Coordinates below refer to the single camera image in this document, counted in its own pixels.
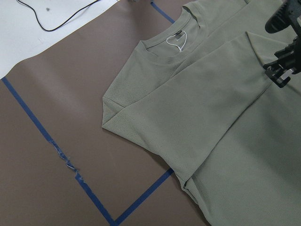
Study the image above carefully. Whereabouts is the white neck tag string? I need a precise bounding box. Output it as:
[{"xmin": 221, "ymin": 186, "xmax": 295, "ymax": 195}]
[{"xmin": 166, "ymin": 32, "xmax": 188, "ymax": 52}]

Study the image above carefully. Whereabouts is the olive green long-sleeve shirt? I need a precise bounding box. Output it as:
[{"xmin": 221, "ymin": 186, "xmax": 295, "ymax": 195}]
[{"xmin": 103, "ymin": 0, "xmax": 301, "ymax": 226}]

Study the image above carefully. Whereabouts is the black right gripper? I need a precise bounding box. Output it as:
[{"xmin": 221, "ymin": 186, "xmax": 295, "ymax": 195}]
[{"xmin": 263, "ymin": 0, "xmax": 301, "ymax": 88}]

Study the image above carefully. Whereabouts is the thin black cable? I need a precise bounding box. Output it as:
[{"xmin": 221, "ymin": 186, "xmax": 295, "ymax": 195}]
[{"xmin": 16, "ymin": 0, "xmax": 102, "ymax": 32}]

